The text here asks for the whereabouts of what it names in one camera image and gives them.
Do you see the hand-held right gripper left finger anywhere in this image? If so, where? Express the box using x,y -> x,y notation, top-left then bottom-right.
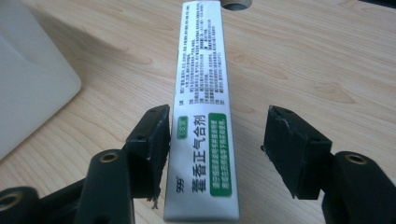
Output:
125,104 -> 172,201

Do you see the white plastic storage box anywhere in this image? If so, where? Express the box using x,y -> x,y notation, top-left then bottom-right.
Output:
0,0 -> 83,161

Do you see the grey table cable grommet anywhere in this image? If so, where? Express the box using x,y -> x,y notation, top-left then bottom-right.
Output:
220,0 -> 253,11

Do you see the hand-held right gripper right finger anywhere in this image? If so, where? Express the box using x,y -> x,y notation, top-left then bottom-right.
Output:
260,105 -> 333,201

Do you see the green and white medicine box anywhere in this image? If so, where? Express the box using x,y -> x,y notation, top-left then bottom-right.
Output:
163,0 -> 242,223

